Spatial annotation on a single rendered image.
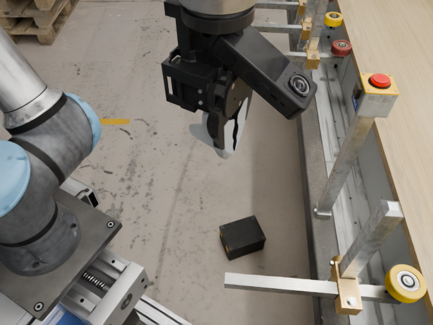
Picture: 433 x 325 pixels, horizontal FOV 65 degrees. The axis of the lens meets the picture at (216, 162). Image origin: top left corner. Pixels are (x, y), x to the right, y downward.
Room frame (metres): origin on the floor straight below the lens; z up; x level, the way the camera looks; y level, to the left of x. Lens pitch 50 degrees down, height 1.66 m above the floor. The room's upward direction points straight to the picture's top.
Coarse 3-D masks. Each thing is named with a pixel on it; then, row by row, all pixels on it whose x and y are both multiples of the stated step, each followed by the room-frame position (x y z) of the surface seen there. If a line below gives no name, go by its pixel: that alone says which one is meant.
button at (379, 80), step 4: (372, 76) 0.61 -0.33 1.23; (376, 76) 0.61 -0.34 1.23; (380, 76) 0.61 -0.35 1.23; (384, 76) 0.61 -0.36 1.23; (372, 80) 0.60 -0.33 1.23; (376, 80) 0.60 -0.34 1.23; (380, 80) 0.60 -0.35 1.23; (384, 80) 0.60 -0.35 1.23; (388, 80) 0.60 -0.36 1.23; (376, 84) 0.59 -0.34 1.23; (380, 84) 0.58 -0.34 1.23; (384, 84) 0.58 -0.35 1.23; (388, 84) 0.59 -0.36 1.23
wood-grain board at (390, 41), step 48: (336, 0) 1.73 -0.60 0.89; (384, 0) 1.71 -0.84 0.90; (432, 0) 1.71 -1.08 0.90; (384, 48) 1.27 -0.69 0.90; (432, 48) 1.27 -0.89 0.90; (432, 96) 0.96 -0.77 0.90; (384, 144) 0.72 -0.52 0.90; (432, 144) 0.72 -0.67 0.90; (432, 192) 0.54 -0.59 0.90; (432, 240) 0.40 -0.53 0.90; (432, 288) 0.28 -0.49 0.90
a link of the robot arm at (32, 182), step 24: (0, 144) 0.37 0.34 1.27; (24, 144) 0.38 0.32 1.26; (0, 168) 0.33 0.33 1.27; (24, 168) 0.33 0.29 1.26; (48, 168) 0.36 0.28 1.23; (0, 192) 0.29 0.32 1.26; (24, 192) 0.31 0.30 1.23; (48, 192) 0.34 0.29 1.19; (0, 216) 0.27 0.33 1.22; (24, 216) 0.29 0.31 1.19; (48, 216) 0.31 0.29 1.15; (0, 240) 0.27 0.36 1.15; (24, 240) 0.27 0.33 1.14
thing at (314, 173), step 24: (288, 0) 2.17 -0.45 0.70; (288, 24) 1.96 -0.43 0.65; (312, 120) 1.05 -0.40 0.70; (312, 144) 0.91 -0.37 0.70; (312, 168) 0.79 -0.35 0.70; (312, 192) 0.68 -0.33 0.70; (312, 216) 0.59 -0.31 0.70; (312, 240) 0.51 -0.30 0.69; (336, 240) 0.50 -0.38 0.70; (312, 264) 0.44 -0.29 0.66
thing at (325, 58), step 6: (288, 54) 1.30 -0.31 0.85; (294, 54) 1.30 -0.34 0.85; (300, 54) 1.30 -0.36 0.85; (306, 54) 1.30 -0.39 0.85; (324, 54) 1.30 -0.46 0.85; (330, 54) 1.30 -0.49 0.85; (294, 60) 1.29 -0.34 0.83; (300, 60) 1.29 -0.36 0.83; (324, 60) 1.28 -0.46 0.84; (330, 60) 1.28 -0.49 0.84; (336, 60) 1.27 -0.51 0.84; (342, 60) 1.27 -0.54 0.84
